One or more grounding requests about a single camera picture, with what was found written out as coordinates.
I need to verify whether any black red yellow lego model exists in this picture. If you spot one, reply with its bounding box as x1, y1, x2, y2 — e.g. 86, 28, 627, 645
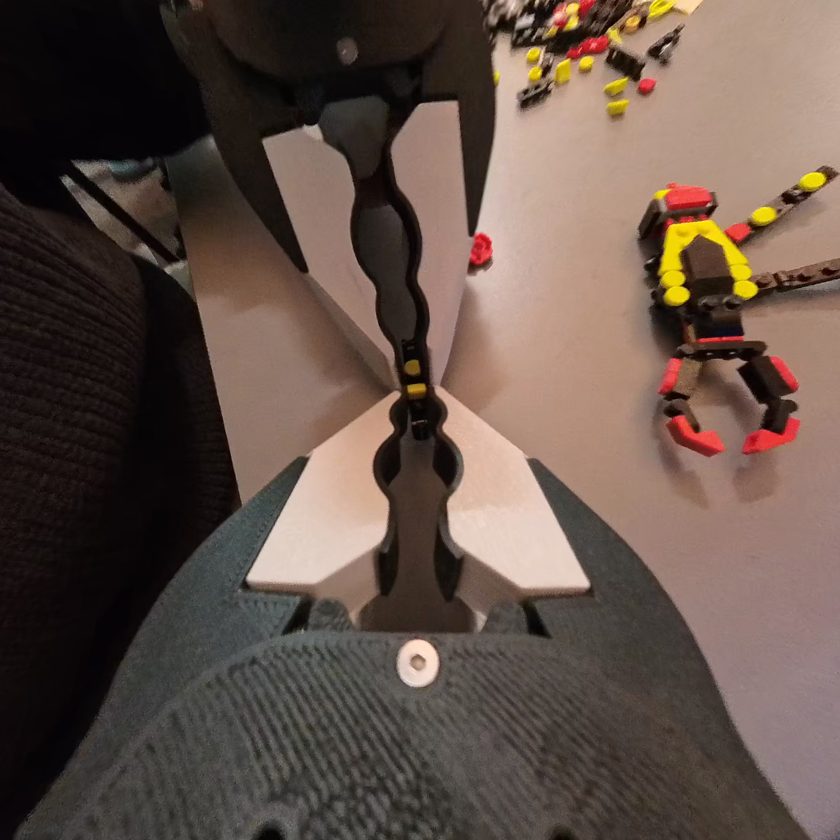
638, 164, 840, 457

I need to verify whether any black yellow lego limb assembly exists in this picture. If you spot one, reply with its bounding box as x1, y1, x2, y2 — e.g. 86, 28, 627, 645
399, 338, 431, 441

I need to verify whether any pile of lego pieces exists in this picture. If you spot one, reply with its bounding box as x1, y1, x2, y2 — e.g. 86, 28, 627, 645
482, 0, 704, 119

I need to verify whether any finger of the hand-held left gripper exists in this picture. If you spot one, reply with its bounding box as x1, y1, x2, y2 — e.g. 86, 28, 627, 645
261, 98, 405, 395
390, 98, 469, 389

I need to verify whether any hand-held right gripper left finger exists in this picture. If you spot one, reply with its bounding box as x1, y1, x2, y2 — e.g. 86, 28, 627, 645
244, 390, 408, 626

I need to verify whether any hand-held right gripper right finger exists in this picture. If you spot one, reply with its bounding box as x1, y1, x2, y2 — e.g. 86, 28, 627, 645
420, 387, 593, 627

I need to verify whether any person's dark knit sweater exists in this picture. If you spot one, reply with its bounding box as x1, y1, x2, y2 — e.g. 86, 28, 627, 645
0, 0, 240, 840

